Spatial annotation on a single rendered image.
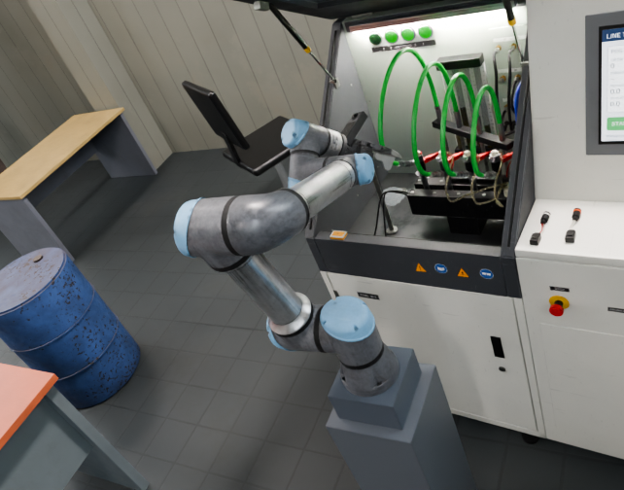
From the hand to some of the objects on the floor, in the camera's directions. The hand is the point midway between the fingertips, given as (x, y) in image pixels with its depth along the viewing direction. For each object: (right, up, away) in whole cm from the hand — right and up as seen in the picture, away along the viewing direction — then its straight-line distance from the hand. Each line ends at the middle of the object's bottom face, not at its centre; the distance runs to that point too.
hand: (390, 155), depth 164 cm
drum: (-143, -99, +164) cm, 239 cm away
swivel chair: (-32, -2, +224) cm, 227 cm away
